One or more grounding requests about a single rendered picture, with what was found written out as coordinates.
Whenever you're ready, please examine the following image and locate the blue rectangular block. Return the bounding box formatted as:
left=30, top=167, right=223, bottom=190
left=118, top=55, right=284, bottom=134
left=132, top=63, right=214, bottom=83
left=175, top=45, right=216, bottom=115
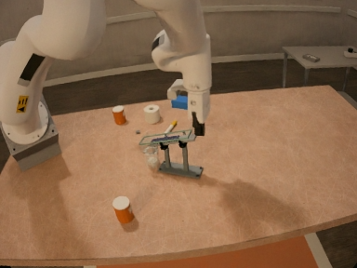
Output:
left=171, top=96, right=188, bottom=110

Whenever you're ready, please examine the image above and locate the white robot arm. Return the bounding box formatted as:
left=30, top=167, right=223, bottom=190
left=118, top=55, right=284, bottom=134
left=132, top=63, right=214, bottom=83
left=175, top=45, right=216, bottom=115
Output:
left=0, top=0, right=212, bottom=144

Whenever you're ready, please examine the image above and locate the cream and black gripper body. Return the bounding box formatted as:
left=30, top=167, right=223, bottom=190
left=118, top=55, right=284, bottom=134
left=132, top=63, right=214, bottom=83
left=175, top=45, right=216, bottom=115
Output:
left=187, top=88, right=211, bottom=124

